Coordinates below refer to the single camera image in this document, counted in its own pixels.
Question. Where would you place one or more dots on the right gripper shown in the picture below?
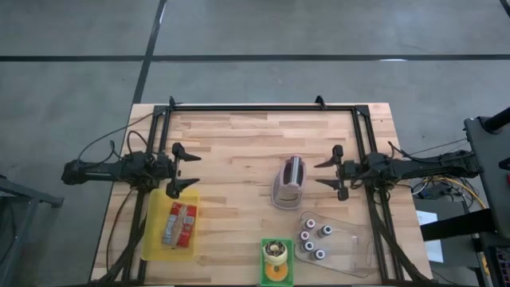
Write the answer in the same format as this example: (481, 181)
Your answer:
(350, 172)

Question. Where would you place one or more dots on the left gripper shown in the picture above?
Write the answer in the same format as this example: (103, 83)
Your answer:
(168, 170)

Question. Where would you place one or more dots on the red cracker packet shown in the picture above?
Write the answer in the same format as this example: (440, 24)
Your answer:
(179, 227)

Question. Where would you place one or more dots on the small bottle purple tip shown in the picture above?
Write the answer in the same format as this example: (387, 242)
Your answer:
(326, 230)

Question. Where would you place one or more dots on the brown bottle white cap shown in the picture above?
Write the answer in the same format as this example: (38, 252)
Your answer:
(309, 224)

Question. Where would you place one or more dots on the pink and steel box grater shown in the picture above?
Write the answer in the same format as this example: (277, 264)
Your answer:
(287, 199)

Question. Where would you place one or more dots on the small bottle red tip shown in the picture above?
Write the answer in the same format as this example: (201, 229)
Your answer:
(304, 235)

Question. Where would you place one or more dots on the small bottle dark tip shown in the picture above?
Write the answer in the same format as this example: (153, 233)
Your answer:
(307, 246)

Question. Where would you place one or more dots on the black bottle white cap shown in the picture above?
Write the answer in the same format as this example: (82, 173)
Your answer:
(318, 254)

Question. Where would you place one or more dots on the chocolate doughnut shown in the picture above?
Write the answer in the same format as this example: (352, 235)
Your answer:
(270, 246)

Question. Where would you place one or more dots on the green plastic basket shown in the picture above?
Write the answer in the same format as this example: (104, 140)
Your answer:
(262, 267)

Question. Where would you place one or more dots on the orange glazed doughnut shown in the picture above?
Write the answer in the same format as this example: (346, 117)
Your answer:
(269, 273)

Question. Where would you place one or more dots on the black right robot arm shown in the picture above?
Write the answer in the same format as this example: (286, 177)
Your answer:
(418, 165)

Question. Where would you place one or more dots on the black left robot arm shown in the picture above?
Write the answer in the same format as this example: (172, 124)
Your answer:
(103, 169)

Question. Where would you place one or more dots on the yellow translucent plastic bin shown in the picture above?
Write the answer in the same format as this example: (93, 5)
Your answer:
(153, 239)

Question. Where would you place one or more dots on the clear plastic tray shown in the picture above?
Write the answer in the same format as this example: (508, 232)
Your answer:
(350, 255)

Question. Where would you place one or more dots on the white paper sheet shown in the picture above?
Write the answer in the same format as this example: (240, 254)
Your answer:
(434, 251)

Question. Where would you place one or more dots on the dark grey equipment stand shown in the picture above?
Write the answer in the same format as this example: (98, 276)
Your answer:
(486, 159)

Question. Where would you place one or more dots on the grey metal cart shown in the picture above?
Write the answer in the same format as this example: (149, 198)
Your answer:
(24, 195)

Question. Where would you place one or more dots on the black frame clamp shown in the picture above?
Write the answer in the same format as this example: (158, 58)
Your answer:
(320, 102)
(172, 101)

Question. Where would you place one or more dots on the black aluminium table frame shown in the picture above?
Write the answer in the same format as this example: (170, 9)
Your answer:
(259, 107)

